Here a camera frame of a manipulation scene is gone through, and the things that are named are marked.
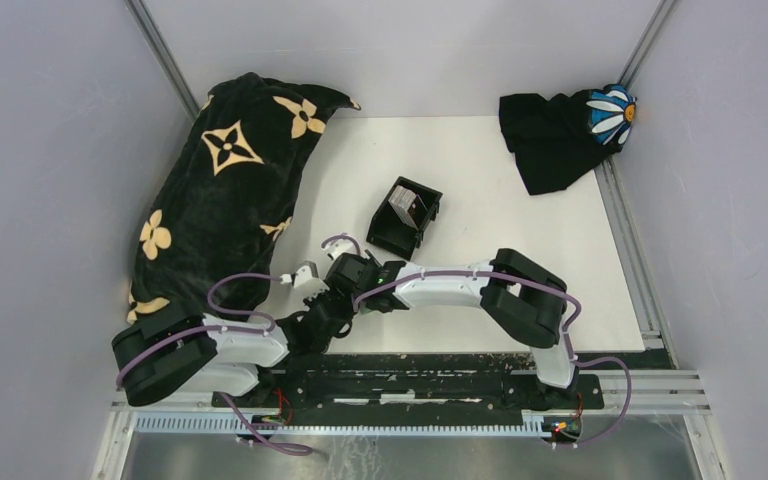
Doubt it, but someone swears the black plastic bin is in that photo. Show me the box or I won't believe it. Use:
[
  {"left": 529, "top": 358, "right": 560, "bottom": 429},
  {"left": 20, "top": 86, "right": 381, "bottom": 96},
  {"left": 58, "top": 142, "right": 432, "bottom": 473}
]
[{"left": 366, "top": 176, "right": 443, "bottom": 261}]

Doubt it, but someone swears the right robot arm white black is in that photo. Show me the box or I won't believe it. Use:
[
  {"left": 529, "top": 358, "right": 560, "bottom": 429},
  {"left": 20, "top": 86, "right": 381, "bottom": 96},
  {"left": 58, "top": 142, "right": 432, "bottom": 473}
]
[{"left": 318, "top": 248, "right": 582, "bottom": 408}]

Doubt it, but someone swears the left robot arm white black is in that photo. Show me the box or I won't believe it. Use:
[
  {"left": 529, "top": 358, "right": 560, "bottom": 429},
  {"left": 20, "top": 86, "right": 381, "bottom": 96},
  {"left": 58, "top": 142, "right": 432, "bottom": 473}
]
[{"left": 111, "top": 293, "right": 356, "bottom": 407}]

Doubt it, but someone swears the stack of cards in bin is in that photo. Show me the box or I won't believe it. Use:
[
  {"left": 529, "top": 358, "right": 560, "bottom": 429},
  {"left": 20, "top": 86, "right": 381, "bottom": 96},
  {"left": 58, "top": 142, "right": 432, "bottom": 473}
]
[{"left": 387, "top": 185, "right": 427, "bottom": 230}]

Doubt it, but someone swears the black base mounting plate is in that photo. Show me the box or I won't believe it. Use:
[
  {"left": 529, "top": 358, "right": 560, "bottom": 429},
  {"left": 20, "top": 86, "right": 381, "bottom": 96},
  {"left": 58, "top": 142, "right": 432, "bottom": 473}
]
[{"left": 232, "top": 353, "right": 605, "bottom": 426}]

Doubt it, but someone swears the black blanket with tan flowers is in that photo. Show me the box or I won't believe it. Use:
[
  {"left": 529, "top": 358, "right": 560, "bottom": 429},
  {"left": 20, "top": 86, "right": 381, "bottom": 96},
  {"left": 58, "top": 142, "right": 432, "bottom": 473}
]
[{"left": 127, "top": 72, "right": 357, "bottom": 323}]

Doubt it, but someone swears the black cloth with daisy print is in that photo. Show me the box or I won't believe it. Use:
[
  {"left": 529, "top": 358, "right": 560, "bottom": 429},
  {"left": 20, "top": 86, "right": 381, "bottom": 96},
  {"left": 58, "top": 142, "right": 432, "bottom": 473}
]
[{"left": 498, "top": 84, "right": 637, "bottom": 196}]

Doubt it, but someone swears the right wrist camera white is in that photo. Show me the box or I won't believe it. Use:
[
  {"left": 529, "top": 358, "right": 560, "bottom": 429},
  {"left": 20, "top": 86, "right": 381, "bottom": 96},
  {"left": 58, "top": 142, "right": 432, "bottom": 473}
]
[{"left": 323, "top": 238, "right": 355, "bottom": 261}]

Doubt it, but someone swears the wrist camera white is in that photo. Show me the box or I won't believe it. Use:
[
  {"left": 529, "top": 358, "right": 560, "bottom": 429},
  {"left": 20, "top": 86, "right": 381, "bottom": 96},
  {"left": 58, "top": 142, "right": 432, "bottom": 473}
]
[
  {"left": 280, "top": 261, "right": 329, "bottom": 298},
  {"left": 323, "top": 238, "right": 355, "bottom": 261}
]

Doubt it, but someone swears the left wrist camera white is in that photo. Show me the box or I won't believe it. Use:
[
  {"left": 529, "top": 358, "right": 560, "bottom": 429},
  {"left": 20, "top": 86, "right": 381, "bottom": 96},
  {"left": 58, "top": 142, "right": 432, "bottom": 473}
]
[{"left": 280, "top": 261, "right": 329, "bottom": 298}]

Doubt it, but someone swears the slotted grey cable duct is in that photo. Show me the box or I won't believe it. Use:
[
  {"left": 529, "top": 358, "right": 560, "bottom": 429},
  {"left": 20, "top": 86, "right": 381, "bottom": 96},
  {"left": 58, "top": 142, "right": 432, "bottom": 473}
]
[{"left": 133, "top": 413, "right": 561, "bottom": 439}]

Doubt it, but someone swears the aluminium rail frame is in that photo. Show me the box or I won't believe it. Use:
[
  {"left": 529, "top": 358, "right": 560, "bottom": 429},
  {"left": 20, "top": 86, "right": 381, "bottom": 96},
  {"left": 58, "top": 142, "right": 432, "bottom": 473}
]
[{"left": 91, "top": 331, "right": 733, "bottom": 480}]

